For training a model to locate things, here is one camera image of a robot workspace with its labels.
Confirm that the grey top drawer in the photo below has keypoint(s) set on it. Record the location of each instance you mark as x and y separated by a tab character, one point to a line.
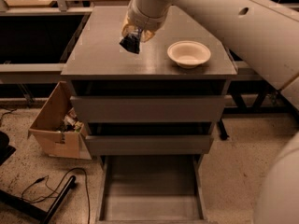
92	109

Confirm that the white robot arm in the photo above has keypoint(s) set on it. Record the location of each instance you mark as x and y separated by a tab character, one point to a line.
278	202

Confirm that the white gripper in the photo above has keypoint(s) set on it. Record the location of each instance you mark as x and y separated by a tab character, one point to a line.
142	21

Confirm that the grey middle drawer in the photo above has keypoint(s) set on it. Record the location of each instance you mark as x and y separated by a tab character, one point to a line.
148	145

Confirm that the grey open bottom drawer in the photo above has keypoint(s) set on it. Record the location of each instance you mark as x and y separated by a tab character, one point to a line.
162	189

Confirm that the dark blue rxbar wrapper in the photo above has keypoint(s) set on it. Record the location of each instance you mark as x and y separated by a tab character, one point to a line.
131	43

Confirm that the black object at left edge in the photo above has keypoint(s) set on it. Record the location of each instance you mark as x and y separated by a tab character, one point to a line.
6	150

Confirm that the white paper bowl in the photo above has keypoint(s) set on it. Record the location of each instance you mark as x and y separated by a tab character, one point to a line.
188	54

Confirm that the brown cardboard box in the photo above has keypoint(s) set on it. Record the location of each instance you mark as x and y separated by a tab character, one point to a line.
53	131

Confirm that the grey left side bench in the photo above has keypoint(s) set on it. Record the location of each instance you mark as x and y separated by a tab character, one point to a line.
35	42

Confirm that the grey drawer cabinet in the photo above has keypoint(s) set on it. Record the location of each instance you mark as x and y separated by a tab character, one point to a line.
98	66

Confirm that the snack items in box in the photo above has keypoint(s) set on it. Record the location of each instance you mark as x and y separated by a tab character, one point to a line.
70	122

